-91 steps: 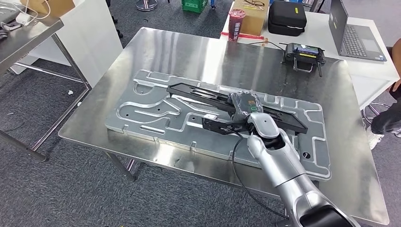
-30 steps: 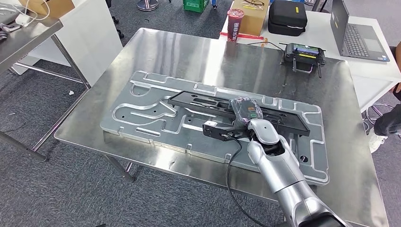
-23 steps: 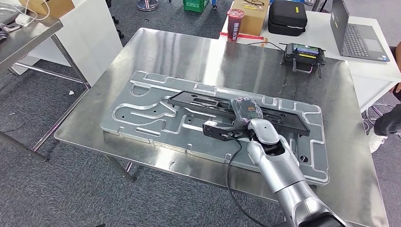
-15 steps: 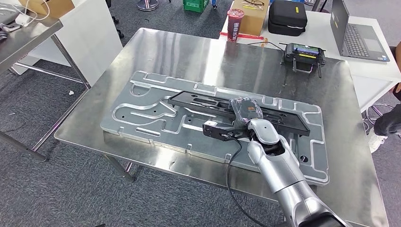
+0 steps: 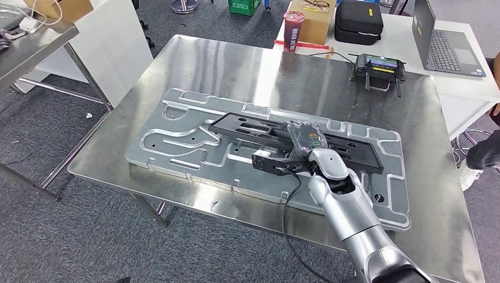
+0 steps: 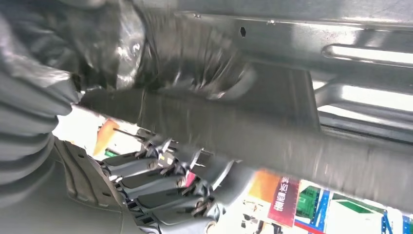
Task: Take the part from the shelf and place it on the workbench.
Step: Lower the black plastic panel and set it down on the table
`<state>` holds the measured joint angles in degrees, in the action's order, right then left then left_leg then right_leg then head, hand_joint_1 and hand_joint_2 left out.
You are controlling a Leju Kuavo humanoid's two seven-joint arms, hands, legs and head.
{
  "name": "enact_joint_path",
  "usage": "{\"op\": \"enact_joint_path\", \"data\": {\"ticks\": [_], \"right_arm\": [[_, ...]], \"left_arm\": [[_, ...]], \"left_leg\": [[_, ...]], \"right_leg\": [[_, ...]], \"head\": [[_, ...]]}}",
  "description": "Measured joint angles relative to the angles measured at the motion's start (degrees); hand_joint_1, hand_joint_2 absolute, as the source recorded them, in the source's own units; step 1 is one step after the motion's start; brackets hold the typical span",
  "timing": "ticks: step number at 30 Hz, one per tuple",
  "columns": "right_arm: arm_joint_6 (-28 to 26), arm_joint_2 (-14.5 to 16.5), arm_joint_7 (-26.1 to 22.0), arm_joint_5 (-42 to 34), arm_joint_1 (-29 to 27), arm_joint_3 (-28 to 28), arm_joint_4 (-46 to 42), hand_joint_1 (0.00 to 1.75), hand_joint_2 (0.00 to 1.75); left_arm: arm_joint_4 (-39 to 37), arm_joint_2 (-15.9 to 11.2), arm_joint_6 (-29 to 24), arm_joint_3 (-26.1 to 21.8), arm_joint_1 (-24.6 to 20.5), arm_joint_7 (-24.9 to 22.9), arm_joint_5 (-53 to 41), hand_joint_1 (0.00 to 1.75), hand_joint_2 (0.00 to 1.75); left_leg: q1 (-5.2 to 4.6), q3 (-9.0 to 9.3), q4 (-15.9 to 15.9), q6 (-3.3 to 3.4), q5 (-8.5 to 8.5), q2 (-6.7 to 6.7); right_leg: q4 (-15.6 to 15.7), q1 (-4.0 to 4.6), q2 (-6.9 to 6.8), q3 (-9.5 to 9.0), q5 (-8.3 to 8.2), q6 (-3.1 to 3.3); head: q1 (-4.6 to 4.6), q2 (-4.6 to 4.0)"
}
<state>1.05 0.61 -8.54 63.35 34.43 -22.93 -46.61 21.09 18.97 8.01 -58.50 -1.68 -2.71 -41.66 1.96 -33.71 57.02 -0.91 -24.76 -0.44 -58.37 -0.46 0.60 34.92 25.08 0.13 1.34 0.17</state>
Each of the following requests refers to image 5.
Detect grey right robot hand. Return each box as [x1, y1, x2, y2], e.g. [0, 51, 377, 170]
[286, 120, 328, 159]

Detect black plastic plate bracket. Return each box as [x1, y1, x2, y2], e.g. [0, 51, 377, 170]
[208, 112, 385, 175]

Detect stainless steel workbench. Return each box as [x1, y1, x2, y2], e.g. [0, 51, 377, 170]
[67, 34, 486, 283]

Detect red flat strip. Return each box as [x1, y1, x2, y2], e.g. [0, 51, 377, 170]
[274, 39, 330, 51]

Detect black handheld device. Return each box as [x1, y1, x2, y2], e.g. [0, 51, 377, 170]
[348, 52, 407, 98]

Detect cardboard box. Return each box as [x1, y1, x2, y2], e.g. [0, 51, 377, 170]
[287, 0, 337, 46]
[23, 0, 95, 24]

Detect stamped grey metal panel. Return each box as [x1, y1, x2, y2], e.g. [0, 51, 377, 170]
[124, 88, 412, 232]

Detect black bag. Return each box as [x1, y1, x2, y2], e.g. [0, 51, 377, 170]
[334, 0, 385, 47]

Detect black eyeglasses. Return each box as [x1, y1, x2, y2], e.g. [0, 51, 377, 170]
[301, 0, 331, 13]

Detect green box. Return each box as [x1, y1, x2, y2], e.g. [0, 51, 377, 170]
[228, 0, 262, 17]

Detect chrome stool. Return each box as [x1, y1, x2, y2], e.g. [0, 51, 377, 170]
[452, 128, 500, 173]

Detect grey laptop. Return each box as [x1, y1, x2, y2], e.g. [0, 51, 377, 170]
[410, 0, 488, 78]

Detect person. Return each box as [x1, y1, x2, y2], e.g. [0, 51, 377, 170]
[458, 51, 500, 192]

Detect chrome stanchion base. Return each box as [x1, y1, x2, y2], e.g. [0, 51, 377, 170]
[170, 0, 199, 15]

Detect black office chair base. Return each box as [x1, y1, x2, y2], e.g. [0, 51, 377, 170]
[131, 0, 156, 49]

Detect white cabinet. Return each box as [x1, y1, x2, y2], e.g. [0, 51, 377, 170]
[15, 0, 154, 108]

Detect stainless steel table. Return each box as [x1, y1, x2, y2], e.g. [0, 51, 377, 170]
[0, 0, 114, 203]

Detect black camera bracket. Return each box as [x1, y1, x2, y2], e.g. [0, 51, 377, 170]
[251, 150, 314, 177]

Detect white charger cable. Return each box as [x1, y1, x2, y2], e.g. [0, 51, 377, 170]
[0, 0, 64, 41]

